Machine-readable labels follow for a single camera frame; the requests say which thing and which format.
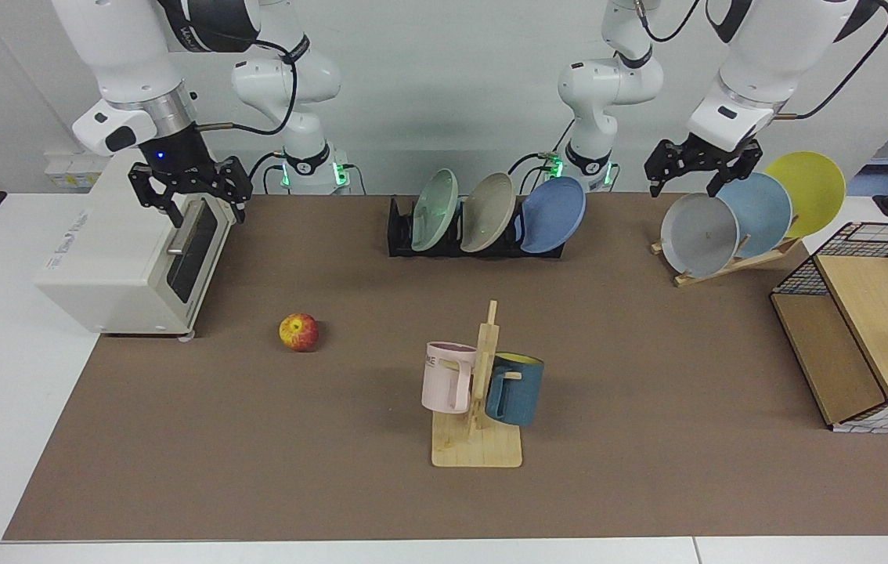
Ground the pink cup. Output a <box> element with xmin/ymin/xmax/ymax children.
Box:
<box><xmin>421</xmin><ymin>342</ymin><xmax>478</xmax><ymax>414</ymax></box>

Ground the light blue plate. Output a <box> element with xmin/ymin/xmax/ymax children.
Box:
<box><xmin>717</xmin><ymin>172</ymin><xmax>793</xmax><ymax>260</ymax></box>

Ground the pale toaster oven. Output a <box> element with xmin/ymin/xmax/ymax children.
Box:
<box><xmin>35</xmin><ymin>149</ymin><xmax>238</xmax><ymax>340</ymax></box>

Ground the beige plate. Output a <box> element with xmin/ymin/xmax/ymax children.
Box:
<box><xmin>460</xmin><ymin>172</ymin><xmax>518</xmax><ymax>254</ymax></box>

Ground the grey plate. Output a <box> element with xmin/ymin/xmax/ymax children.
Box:
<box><xmin>660</xmin><ymin>193</ymin><xmax>741</xmax><ymax>279</ymax></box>

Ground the red yellow apple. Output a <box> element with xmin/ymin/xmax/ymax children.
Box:
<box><xmin>279</xmin><ymin>313</ymin><xmax>320</xmax><ymax>353</ymax></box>

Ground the wire basket with wooden floor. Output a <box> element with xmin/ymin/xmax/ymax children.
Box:
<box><xmin>771</xmin><ymin>222</ymin><xmax>888</xmax><ymax>435</ymax></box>

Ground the pale green plate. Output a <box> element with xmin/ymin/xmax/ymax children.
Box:
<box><xmin>410</xmin><ymin>168</ymin><xmax>460</xmax><ymax>253</ymax></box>

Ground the yellow plate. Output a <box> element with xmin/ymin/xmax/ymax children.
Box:
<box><xmin>763</xmin><ymin>151</ymin><xmax>846</xmax><ymax>240</ymax></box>

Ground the wooden cup stand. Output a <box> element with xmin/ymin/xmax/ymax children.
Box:
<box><xmin>431</xmin><ymin>300</ymin><xmax>524</xmax><ymax>469</ymax></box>

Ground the black dish rack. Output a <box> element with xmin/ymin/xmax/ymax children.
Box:
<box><xmin>388</xmin><ymin>196</ymin><xmax>567</xmax><ymax>260</ymax></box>

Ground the dark teal cup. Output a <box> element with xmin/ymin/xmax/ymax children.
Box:
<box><xmin>485</xmin><ymin>352</ymin><xmax>545</xmax><ymax>428</ymax></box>

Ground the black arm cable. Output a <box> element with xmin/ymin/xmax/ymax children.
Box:
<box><xmin>773</xmin><ymin>0</ymin><xmax>888</xmax><ymax>121</ymax></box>
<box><xmin>166</xmin><ymin>23</ymin><xmax>300</xmax><ymax>138</ymax></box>

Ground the white wall socket strip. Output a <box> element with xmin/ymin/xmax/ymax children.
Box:
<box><xmin>45</xmin><ymin>153</ymin><xmax>106</xmax><ymax>190</ymax></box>

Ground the brown table cloth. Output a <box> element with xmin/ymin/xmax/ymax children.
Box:
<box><xmin>3</xmin><ymin>192</ymin><xmax>888</xmax><ymax>542</ymax></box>

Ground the wooden plate rack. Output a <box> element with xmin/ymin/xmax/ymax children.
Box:
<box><xmin>651</xmin><ymin>235</ymin><xmax>803</xmax><ymax>288</ymax></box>

